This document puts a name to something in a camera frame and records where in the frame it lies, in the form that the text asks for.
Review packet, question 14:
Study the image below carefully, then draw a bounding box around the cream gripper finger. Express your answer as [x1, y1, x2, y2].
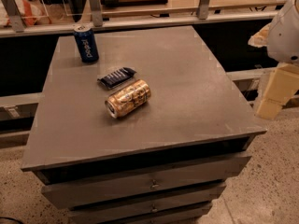
[248, 24, 270, 48]
[255, 63, 299, 119]

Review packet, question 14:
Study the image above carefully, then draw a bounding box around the orange soda can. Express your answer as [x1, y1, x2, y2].
[105, 79, 151, 119]

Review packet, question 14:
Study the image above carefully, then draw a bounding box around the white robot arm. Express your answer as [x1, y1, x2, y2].
[248, 0, 299, 119]

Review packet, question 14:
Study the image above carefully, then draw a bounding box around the blue Pepsi can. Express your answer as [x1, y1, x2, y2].
[74, 25, 99, 63]

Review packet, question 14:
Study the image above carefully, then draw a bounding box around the top grey drawer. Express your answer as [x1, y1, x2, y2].
[42, 152, 250, 209]

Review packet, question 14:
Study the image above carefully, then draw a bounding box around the grey drawer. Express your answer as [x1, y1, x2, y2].
[102, 202, 214, 224]
[68, 181, 227, 224]
[42, 152, 250, 209]

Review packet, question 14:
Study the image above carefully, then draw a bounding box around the grey drawer cabinet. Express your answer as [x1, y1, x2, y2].
[21, 26, 263, 214]

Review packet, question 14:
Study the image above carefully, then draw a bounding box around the dark blue snack wrapper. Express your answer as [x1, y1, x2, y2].
[97, 67, 135, 90]

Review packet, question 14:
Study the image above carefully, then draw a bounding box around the dark wooden rod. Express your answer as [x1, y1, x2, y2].
[100, 0, 168, 7]

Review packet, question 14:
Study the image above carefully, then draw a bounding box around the orange white bag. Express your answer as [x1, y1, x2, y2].
[0, 0, 51, 27]

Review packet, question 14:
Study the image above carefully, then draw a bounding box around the bottom grey drawer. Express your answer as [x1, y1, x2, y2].
[102, 202, 214, 224]

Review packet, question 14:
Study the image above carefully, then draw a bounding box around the middle grey drawer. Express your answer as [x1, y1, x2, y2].
[68, 181, 227, 224]

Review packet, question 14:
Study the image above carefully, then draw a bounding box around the metal railing frame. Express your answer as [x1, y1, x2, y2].
[0, 0, 287, 37]

